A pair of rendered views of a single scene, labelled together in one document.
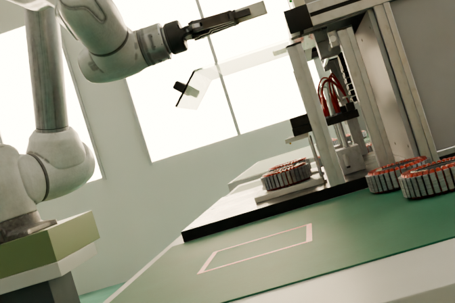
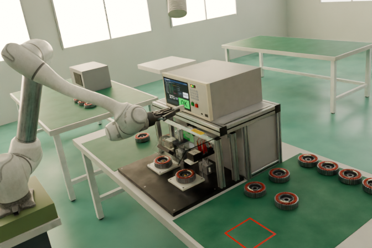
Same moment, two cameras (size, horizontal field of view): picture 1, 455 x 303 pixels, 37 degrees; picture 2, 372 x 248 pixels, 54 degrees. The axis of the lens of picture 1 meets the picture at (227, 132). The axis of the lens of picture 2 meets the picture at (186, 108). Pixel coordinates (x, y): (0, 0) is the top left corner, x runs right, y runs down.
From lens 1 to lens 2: 1.36 m
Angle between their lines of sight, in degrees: 44
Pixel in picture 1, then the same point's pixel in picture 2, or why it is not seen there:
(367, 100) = (234, 157)
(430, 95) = (251, 155)
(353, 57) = (233, 143)
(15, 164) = (21, 166)
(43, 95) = (30, 124)
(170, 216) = not seen: outside the picture
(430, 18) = (256, 129)
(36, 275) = (48, 226)
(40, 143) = (26, 149)
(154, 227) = not seen: outside the picture
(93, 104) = not seen: outside the picture
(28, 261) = (42, 220)
